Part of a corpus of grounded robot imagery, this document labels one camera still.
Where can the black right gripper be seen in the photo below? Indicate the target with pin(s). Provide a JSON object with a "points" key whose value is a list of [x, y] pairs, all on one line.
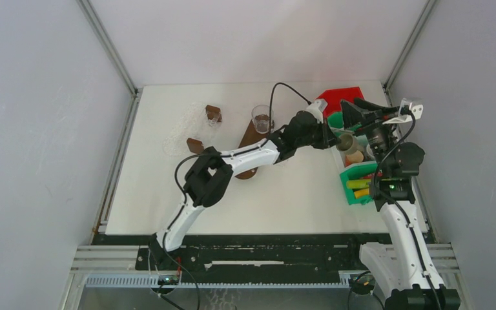
{"points": [[371, 121]]}

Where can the green bin with toothbrushes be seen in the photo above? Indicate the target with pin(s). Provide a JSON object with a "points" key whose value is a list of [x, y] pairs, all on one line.
{"points": [[336, 124]]}

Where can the grey ceramic cup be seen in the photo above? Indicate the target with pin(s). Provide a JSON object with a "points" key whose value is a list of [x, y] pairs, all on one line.
{"points": [[347, 144]]}

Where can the yellow toothpaste tube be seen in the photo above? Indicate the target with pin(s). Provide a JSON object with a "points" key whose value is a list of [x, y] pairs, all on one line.
{"points": [[358, 194]]}

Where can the orange ceramic cup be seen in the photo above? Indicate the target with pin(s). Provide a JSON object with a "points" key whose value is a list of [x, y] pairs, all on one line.
{"points": [[355, 157]]}

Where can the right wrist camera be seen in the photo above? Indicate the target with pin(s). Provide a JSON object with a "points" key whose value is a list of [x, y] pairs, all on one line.
{"points": [[408, 110]]}

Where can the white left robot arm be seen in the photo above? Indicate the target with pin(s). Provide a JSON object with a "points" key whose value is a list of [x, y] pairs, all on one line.
{"points": [[207, 180]]}

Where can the clear textured oval tray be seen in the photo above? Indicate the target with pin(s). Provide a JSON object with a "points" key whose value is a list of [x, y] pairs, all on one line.
{"points": [[175, 141]]}

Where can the white storage bin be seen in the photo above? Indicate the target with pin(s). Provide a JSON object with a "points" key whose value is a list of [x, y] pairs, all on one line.
{"points": [[339, 157]]}

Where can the green toothpaste tube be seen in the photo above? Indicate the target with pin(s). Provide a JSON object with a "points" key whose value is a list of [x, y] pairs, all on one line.
{"points": [[358, 184]]}

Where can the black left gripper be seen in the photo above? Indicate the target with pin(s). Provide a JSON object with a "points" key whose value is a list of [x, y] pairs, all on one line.
{"points": [[327, 139]]}

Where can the red storage bin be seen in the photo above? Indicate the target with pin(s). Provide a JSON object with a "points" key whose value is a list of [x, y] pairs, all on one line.
{"points": [[333, 97]]}

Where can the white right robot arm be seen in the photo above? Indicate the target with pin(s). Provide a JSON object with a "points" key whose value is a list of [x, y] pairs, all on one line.
{"points": [[411, 280]]}

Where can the clear glass tumbler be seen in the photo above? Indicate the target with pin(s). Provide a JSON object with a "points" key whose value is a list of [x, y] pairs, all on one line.
{"points": [[262, 118]]}

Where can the green bin with toothpaste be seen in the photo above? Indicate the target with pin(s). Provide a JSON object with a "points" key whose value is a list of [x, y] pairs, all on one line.
{"points": [[355, 172]]}

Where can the brown oval wooden tray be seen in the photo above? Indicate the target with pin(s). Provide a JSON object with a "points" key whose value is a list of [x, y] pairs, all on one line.
{"points": [[250, 137]]}

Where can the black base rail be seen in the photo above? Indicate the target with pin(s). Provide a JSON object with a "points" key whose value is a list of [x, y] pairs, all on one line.
{"points": [[290, 259]]}

